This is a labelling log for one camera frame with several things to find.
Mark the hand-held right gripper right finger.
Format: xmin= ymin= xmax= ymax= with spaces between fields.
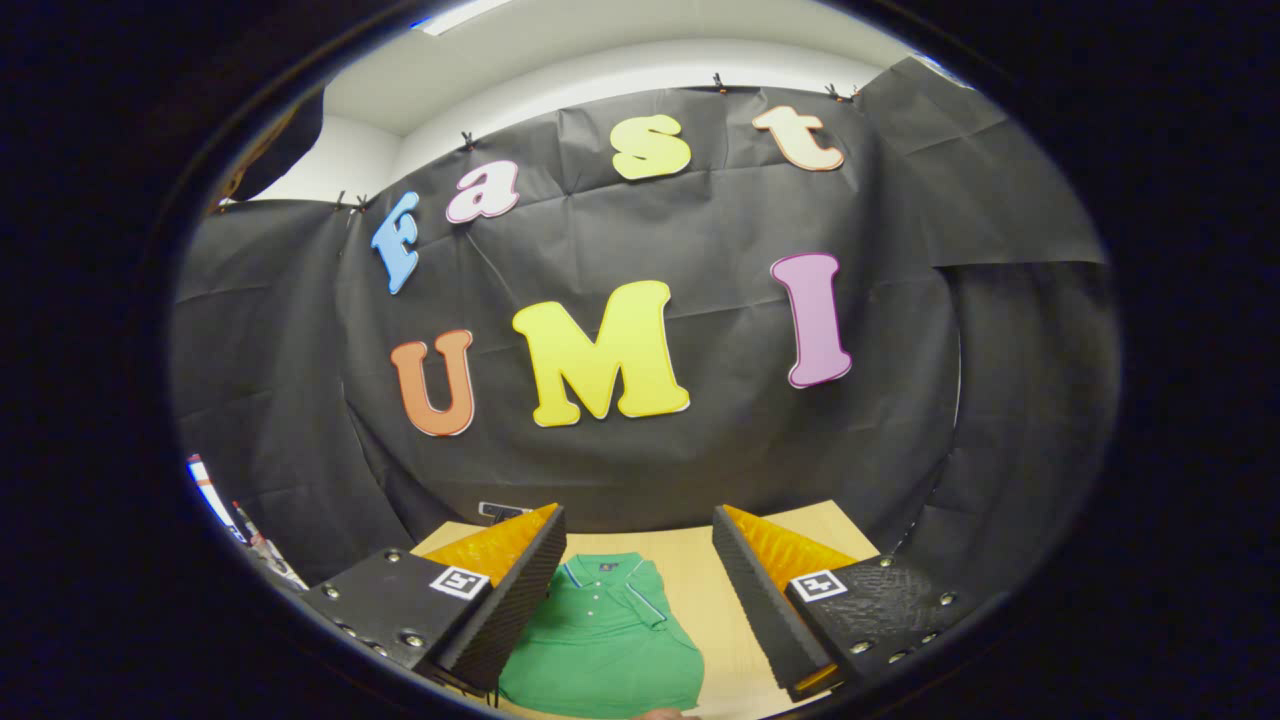
xmin=711 ymin=504 xmax=986 ymax=703

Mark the green T-shirt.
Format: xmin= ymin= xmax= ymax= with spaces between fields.
xmin=497 ymin=553 xmax=706 ymax=719

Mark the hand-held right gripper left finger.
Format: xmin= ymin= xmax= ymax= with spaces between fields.
xmin=300 ymin=503 xmax=568 ymax=696

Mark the long white ceiling light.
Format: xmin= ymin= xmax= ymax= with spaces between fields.
xmin=410 ymin=0 xmax=516 ymax=36

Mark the black backdrop cloth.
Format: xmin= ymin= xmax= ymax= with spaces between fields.
xmin=170 ymin=55 xmax=1121 ymax=591

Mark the white red striped object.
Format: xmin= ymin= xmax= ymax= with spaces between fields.
xmin=186 ymin=455 xmax=246 ymax=546

